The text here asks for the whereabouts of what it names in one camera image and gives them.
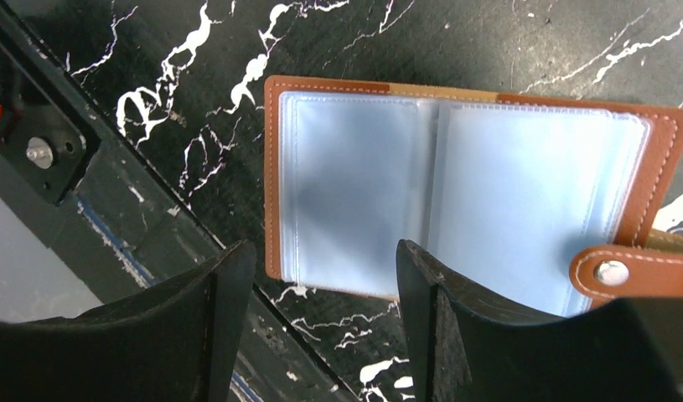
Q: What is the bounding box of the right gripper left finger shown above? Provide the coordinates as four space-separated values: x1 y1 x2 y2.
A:
0 241 256 401

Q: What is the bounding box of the brown leather card holder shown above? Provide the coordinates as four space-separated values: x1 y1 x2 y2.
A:
264 75 683 317

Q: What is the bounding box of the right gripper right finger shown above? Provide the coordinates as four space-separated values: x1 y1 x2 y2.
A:
396 240 683 401

